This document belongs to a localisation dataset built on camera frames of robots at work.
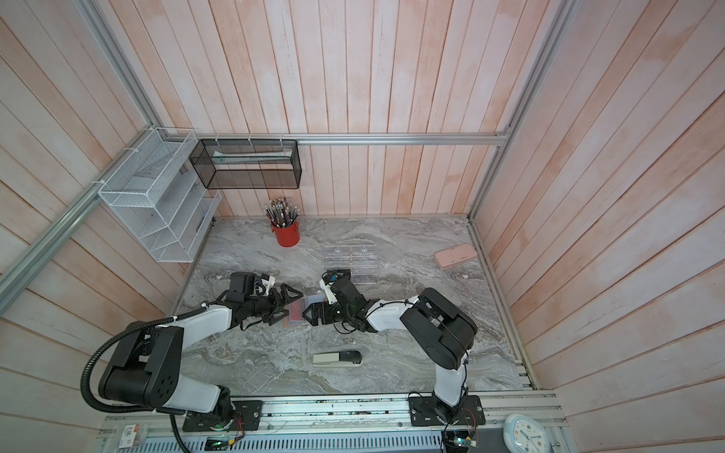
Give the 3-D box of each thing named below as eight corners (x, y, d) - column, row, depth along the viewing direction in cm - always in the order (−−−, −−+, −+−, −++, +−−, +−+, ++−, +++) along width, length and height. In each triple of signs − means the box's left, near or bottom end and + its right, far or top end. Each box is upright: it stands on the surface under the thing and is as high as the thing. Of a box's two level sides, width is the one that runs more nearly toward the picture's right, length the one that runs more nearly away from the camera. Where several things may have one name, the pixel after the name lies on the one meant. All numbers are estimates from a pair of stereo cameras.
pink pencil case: (439, 270, 106) (441, 266, 104) (430, 257, 110) (432, 253, 108) (476, 258, 110) (478, 253, 108) (466, 246, 114) (468, 241, 111)
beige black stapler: (314, 366, 84) (311, 361, 79) (315, 357, 85) (312, 351, 81) (361, 366, 84) (362, 361, 79) (361, 357, 85) (361, 351, 81)
